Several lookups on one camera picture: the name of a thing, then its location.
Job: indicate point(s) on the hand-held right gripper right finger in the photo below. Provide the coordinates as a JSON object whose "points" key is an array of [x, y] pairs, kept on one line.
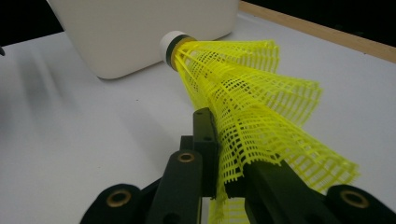
{"points": [[274, 193]]}

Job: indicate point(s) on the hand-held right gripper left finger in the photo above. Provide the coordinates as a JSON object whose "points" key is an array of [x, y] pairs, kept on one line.
{"points": [[205, 149]]}

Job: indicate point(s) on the yellow shuttlecock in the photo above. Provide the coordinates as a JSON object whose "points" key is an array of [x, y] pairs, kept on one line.
{"points": [[264, 140], [218, 56], [295, 96]]}

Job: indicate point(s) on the white plastic storage bin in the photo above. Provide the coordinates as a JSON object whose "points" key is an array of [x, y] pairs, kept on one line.
{"points": [[124, 31]]}

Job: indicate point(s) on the white table mat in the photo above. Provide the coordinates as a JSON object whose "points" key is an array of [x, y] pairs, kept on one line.
{"points": [[77, 124]]}

